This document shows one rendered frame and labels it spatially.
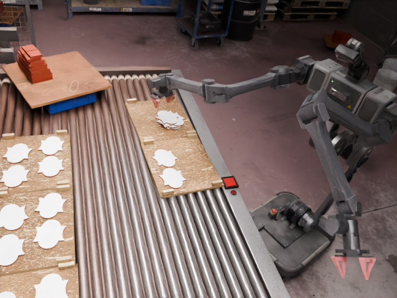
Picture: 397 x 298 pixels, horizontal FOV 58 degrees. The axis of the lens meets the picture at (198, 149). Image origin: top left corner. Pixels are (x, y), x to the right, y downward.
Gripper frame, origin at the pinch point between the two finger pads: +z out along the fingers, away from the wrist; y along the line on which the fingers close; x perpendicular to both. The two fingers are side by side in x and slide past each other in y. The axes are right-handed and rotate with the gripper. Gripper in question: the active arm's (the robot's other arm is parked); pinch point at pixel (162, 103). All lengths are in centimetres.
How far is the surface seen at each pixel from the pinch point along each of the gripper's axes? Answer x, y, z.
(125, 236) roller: 54, 69, 12
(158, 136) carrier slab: 12.0, 12.8, 11.0
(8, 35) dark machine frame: -139, 27, 10
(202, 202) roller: 63, 28, 11
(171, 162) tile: 33.4, 22.6, 9.6
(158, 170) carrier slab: 33.2, 31.8, 10.5
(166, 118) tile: 6.7, 1.8, 6.1
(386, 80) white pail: 54, -339, 71
